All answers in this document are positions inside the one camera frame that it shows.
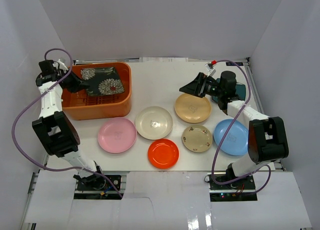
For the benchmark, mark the blue round plate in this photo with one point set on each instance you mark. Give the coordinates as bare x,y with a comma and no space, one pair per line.
236,141

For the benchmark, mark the dark teal square plate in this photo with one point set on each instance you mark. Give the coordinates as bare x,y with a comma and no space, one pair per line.
240,91

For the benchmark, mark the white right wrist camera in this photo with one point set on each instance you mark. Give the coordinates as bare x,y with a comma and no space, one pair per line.
211,68

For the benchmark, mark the yellow round plate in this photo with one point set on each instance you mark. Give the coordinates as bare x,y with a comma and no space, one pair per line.
192,109

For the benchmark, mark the small blue label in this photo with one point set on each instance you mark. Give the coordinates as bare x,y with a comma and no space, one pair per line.
234,64

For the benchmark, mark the pink round plate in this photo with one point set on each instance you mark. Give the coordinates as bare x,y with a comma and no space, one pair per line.
117,135

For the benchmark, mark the black floral square plate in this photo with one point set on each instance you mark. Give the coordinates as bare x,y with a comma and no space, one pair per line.
102,81

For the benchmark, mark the white paper sheet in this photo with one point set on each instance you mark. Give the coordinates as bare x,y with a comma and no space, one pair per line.
163,59

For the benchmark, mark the orange plastic bin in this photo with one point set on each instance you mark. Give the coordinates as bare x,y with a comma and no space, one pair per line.
81,106

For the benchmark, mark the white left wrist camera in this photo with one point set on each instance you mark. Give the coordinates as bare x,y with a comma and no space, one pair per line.
60,65

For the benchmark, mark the beige floral small plate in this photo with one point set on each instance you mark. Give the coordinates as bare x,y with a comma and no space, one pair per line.
197,138

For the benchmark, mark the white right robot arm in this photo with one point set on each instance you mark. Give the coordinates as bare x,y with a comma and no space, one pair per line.
266,141

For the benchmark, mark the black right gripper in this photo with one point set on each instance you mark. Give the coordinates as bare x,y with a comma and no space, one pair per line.
197,87

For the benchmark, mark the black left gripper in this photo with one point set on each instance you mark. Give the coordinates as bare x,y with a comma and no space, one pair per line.
69,79

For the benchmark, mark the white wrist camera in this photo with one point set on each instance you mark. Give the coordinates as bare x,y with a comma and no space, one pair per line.
60,65
211,68

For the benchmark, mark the orange round plate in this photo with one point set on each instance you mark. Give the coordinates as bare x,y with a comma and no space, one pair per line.
163,154

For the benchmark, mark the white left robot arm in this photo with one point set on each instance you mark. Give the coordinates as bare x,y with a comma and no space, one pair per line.
54,130

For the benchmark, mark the cream round plate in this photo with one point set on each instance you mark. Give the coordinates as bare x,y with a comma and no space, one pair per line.
154,123

